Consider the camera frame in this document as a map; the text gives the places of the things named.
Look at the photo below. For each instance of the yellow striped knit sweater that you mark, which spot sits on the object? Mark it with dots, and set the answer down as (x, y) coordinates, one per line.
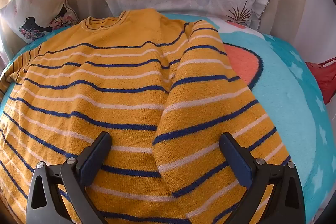
(126, 119)

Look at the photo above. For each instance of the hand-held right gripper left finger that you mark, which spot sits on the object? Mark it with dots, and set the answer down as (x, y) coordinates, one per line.
(93, 161)

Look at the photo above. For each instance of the cream cushion with figure print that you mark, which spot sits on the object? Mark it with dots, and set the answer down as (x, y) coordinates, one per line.
(39, 6)

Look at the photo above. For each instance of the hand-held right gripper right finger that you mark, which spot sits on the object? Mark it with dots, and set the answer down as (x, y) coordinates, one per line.
(237, 161)

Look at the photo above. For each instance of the teal cartoon printed blanket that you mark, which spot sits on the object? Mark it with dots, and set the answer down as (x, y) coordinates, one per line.
(286, 98)

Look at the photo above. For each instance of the red cloth item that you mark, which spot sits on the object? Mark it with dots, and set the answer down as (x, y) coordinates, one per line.
(323, 79)

